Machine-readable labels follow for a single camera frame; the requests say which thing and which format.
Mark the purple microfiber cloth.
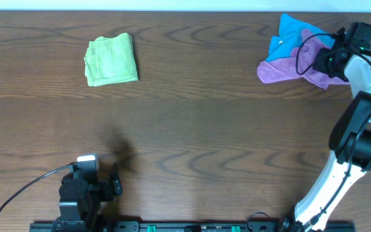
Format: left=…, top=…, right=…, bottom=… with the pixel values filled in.
left=291, top=29, right=334, bottom=77

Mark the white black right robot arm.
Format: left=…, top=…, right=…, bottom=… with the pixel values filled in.
left=280, top=32, right=371, bottom=231

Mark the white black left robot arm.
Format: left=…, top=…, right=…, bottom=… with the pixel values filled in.
left=59, top=171, right=122, bottom=227

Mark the crumpled purple cloth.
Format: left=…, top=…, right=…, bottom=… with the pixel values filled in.
left=256, top=57, right=349, bottom=90

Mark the blue cloth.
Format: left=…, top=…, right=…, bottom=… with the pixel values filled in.
left=265, top=13, right=325, bottom=62

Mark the folded green cloth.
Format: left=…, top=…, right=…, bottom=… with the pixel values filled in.
left=84, top=33, right=138, bottom=87

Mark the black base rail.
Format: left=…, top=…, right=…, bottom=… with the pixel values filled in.
left=29, top=221, right=356, bottom=232

